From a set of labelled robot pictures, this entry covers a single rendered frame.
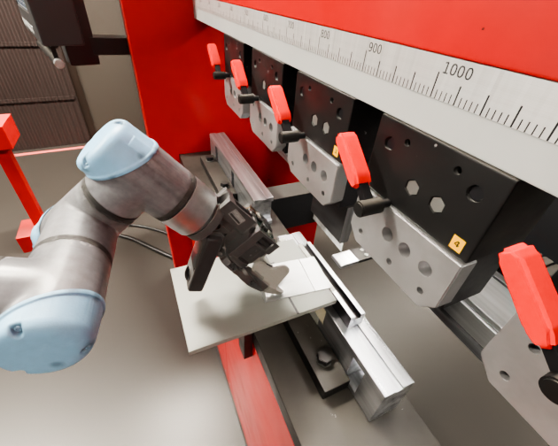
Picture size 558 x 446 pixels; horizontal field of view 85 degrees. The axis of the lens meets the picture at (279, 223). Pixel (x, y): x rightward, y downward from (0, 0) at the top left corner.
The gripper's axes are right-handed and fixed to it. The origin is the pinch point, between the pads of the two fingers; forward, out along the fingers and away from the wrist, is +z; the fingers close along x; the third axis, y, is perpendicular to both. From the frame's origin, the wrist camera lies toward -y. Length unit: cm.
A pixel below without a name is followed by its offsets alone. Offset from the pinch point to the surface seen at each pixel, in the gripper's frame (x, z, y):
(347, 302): -7.3, 9.7, 8.6
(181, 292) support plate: 1.7, -9.5, -12.8
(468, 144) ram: -18.4, -19.7, 29.0
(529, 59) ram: -19.7, -24.5, 33.2
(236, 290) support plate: -0.3, -3.4, -5.6
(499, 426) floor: -21, 143, 14
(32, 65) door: 312, -61, -113
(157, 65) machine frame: 85, -25, 0
